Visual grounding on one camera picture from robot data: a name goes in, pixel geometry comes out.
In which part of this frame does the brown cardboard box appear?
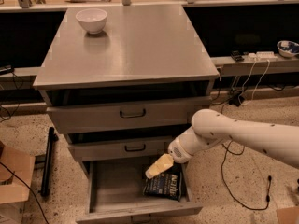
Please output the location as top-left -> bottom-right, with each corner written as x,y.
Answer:
0,142 -> 35,224

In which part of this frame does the white power strip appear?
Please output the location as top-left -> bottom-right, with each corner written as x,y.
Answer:
248,51 -> 278,61

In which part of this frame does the black cable on floor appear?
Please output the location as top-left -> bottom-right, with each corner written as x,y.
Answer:
216,101 -> 273,212

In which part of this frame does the blue chip bag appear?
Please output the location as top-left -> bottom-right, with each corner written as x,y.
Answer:
143,172 -> 182,201

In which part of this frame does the blue patterned bowl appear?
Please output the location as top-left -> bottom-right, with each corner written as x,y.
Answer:
277,40 -> 299,58

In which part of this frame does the white ceramic bowl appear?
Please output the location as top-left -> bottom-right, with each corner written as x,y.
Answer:
76,8 -> 107,34

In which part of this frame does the black cable at left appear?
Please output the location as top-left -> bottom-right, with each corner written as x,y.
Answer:
0,161 -> 50,224

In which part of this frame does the cardboard box corner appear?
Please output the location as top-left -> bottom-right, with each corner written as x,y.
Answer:
277,207 -> 299,224

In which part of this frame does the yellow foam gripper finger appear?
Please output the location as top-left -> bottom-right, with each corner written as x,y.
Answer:
145,154 -> 174,179

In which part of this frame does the grey metal drawer cabinet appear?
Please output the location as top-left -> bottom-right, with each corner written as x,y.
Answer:
32,4 -> 221,224

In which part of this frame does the grey drawer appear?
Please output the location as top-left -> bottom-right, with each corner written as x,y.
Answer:
67,133 -> 200,162
76,156 -> 202,224
47,96 -> 211,134

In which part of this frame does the grey middle drawer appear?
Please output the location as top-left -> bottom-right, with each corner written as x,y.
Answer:
67,133 -> 200,162

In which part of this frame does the small black device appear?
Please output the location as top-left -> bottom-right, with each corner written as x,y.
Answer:
231,50 -> 244,63

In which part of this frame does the black power adapter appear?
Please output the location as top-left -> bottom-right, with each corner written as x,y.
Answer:
229,94 -> 245,107

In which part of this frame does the grey bottom drawer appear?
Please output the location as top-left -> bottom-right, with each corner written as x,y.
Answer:
76,156 -> 202,224

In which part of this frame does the grey top drawer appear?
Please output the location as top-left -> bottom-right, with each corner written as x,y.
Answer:
47,96 -> 211,134

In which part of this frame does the black bar on floor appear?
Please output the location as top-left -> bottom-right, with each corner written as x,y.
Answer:
40,127 -> 58,197

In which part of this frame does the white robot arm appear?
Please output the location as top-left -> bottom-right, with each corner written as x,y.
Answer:
145,109 -> 299,179

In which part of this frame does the black device on ledge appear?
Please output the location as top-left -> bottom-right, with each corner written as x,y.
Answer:
0,65 -> 14,76

